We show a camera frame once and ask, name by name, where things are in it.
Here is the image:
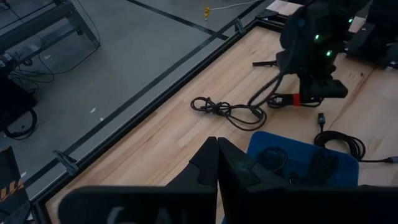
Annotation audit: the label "white floor cable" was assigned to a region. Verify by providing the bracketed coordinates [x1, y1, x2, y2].
[210, 0, 259, 11]

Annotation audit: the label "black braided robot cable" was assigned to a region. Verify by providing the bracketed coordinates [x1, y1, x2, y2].
[247, 72, 285, 108]

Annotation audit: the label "black cable with red strap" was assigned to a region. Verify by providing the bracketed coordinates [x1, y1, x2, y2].
[267, 92, 324, 110]

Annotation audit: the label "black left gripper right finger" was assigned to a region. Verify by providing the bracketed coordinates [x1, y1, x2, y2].
[217, 137, 292, 191]

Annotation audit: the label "coiled black floor cable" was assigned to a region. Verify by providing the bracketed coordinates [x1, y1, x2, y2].
[1, 107, 38, 141]

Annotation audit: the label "cable with silver plugs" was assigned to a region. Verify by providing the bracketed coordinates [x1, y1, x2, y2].
[313, 112, 398, 164]

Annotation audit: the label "blue plastic tray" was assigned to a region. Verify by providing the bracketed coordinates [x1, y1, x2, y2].
[247, 130, 360, 188]

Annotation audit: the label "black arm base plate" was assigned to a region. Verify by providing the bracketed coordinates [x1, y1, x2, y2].
[343, 21, 398, 69]

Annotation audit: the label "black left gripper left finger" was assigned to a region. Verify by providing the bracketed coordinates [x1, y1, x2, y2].
[166, 136, 219, 190]

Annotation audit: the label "thin black cable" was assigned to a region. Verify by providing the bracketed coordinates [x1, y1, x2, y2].
[6, 0, 102, 85]
[256, 146, 289, 174]

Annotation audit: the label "black frame clamp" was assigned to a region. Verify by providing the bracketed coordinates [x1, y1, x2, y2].
[52, 150, 80, 177]
[233, 17, 247, 34]

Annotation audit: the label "grey metal table legs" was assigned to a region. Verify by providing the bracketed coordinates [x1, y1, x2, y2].
[0, 0, 101, 63]

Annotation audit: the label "small black cable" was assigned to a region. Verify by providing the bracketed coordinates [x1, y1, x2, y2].
[252, 60, 278, 68]

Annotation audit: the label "long knotted braided cable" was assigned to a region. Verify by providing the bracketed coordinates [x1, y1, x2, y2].
[190, 96, 268, 132]

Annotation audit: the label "black aluminium frame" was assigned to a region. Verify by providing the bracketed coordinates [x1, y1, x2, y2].
[29, 9, 299, 224]

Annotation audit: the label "black equipment case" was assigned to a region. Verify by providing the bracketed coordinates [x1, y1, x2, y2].
[0, 74, 38, 125]

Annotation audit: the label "black mat with hazard stripes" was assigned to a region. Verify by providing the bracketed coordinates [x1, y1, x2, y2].
[0, 146, 32, 224]

